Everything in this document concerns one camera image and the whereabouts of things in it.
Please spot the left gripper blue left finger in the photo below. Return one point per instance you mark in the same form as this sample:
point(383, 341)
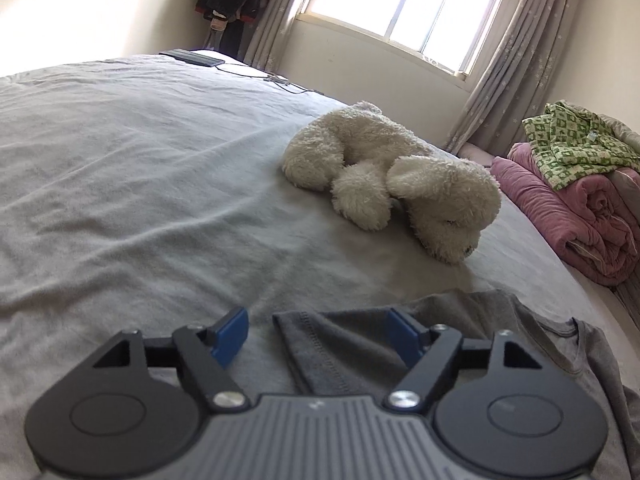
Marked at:
point(205, 353)

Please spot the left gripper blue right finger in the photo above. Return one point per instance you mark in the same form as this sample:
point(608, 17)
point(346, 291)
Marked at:
point(429, 353)

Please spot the grey t-shirt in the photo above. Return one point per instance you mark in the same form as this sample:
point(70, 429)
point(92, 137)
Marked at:
point(466, 386)

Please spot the grey bed sheet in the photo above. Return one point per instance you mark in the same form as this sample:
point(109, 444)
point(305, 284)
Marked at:
point(145, 193)

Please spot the white plush dog toy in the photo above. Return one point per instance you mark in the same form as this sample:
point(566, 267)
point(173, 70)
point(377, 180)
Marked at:
point(368, 163)

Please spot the folded pink quilt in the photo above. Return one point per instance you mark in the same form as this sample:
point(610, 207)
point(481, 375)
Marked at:
point(587, 224)

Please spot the green patterned blanket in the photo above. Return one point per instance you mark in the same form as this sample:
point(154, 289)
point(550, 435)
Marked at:
point(554, 138)

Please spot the grey window curtain right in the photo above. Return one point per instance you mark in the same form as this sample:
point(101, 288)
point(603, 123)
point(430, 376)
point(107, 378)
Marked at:
point(516, 81)

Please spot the grey window curtain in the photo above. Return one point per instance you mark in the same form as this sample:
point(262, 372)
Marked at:
point(269, 39)
point(516, 81)

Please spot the dark tablet on bed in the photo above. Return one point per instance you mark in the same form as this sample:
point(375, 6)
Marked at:
point(193, 58)

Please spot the grey window curtain left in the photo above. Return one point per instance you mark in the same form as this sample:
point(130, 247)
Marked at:
point(269, 39)

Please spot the window with white frame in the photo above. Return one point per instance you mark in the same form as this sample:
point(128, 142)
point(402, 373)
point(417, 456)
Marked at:
point(445, 33)

